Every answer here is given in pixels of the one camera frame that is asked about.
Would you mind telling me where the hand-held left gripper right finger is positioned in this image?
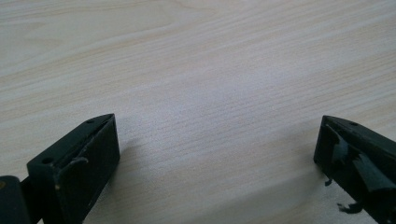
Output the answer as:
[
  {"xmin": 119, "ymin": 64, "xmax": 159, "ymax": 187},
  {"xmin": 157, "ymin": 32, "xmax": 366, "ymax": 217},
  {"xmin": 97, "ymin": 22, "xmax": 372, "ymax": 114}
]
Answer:
[{"xmin": 313, "ymin": 115, "xmax": 396, "ymax": 224}]

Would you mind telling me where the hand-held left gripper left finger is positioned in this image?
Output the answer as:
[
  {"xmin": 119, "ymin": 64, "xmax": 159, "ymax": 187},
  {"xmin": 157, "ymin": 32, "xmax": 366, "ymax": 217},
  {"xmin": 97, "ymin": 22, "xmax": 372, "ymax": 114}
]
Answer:
[{"xmin": 26, "ymin": 113, "xmax": 121, "ymax": 224}]

